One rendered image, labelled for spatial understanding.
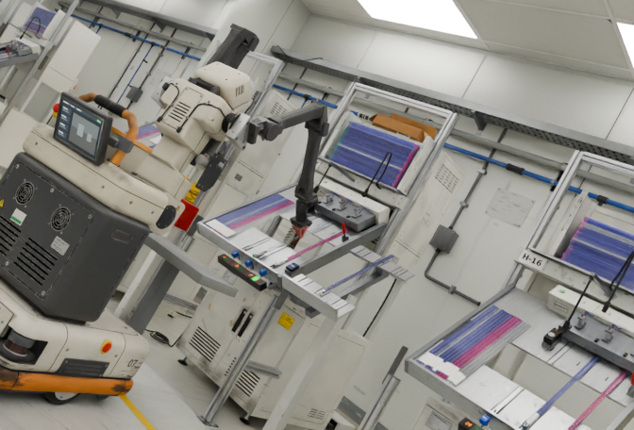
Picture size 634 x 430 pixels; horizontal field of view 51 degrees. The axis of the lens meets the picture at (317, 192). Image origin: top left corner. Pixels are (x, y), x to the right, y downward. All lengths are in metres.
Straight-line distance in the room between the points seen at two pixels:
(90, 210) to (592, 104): 3.70
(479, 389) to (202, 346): 1.69
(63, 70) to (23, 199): 4.92
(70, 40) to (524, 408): 5.97
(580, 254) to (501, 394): 0.76
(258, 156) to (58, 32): 3.23
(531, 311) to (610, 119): 2.31
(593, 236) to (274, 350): 1.58
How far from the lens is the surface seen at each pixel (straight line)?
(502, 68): 5.45
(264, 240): 3.33
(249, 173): 4.63
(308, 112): 2.89
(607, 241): 2.96
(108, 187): 2.26
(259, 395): 3.36
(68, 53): 7.36
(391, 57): 6.04
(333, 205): 3.51
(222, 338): 3.60
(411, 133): 3.99
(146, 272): 3.93
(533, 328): 2.84
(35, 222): 2.43
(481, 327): 2.78
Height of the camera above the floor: 0.90
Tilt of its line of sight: 5 degrees up
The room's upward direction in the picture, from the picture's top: 30 degrees clockwise
